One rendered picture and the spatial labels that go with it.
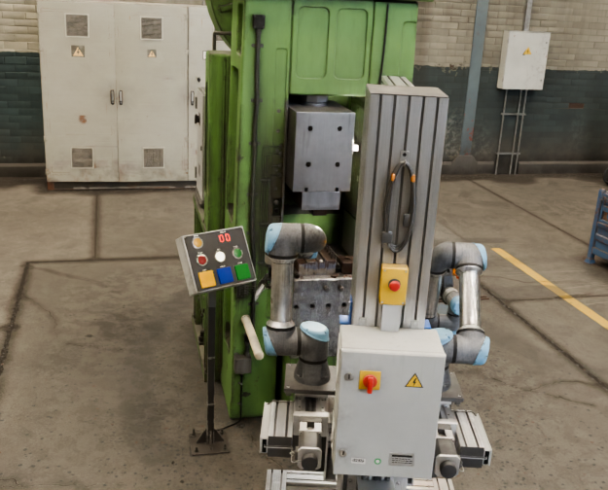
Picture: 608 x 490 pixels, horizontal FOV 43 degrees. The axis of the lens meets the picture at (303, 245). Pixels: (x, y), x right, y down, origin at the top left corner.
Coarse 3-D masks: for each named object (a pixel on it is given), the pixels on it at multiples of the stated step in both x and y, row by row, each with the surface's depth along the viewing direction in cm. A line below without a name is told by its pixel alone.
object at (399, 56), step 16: (384, 0) 377; (400, 0) 379; (384, 16) 378; (400, 16) 380; (416, 16) 382; (384, 32) 381; (400, 32) 383; (400, 48) 385; (384, 64) 386; (400, 64) 389; (352, 96) 416; (352, 160) 419; (352, 176) 420; (352, 192) 420; (352, 208) 421; (352, 224) 422; (352, 240) 423; (352, 256) 423
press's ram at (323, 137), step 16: (288, 112) 387; (304, 112) 371; (320, 112) 373; (336, 112) 375; (352, 112) 378; (288, 128) 388; (304, 128) 373; (320, 128) 375; (336, 128) 377; (352, 128) 379; (288, 144) 389; (304, 144) 376; (320, 144) 378; (336, 144) 379; (352, 144) 381; (288, 160) 390; (304, 160) 379; (320, 160) 380; (336, 160) 382; (288, 176) 391; (304, 176) 381; (320, 176) 383; (336, 176) 385
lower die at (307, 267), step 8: (328, 256) 406; (296, 264) 401; (304, 264) 397; (312, 264) 398; (320, 264) 399; (328, 264) 400; (304, 272) 398; (312, 272) 399; (320, 272) 400; (328, 272) 401
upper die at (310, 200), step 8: (288, 192) 416; (296, 192) 397; (304, 192) 384; (312, 192) 385; (320, 192) 386; (328, 192) 387; (336, 192) 388; (296, 200) 398; (304, 200) 385; (312, 200) 386; (320, 200) 387; (328, 200) 388; (336, 200) 389; (304, 208) 387; (312, 208) 388; (320, 208) 388; (328, 208) 389; (336, 208) 390
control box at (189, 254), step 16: (176, 240) 365; (192, 240) 362; (208, 240) 367; (224, 240) 371; (240, 240) 377; (192, 256) 360; (208, 256) 365; (192, 272) 358; (192, 288) 360; (208, 288) 361; (224, 288) 371
